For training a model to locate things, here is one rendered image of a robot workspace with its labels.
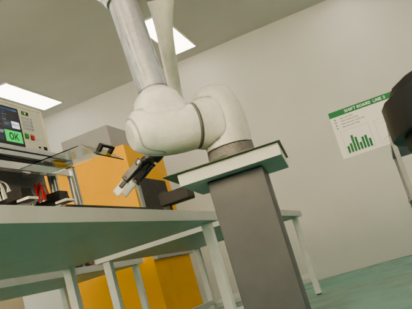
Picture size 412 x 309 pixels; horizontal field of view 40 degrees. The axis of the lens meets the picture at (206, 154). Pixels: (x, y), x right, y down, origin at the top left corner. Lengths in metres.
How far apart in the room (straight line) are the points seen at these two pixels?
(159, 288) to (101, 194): 1.14
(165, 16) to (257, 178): 0.73
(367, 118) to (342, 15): 1.36
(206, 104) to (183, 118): 0.10
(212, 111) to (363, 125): 5.45
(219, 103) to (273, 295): 0.61
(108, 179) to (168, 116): 4.26
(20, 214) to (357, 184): 5.84
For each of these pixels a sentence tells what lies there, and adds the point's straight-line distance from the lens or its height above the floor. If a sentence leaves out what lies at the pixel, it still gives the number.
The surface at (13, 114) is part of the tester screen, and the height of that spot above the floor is 1.27.
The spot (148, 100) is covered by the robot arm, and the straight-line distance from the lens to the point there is 1.76.
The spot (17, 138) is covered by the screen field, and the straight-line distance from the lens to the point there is 2.39.
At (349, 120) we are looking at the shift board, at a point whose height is 1.73.
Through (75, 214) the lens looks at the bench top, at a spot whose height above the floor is 0.72.
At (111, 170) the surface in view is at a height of 1.73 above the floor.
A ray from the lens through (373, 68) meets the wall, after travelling 7.30.
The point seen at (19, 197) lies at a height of 0.88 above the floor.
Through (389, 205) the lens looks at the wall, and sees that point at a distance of 7.07.
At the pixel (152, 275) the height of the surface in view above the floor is 0.58.
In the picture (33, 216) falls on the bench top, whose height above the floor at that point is 0.72.
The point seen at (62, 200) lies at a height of 0.88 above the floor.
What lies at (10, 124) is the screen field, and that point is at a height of 1.22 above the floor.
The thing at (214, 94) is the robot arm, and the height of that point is 0.98.
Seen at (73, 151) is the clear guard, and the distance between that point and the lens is 2.36.
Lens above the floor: 0.44
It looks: 12 degrees up
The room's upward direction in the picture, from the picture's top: 16 degrees counter-clockwise
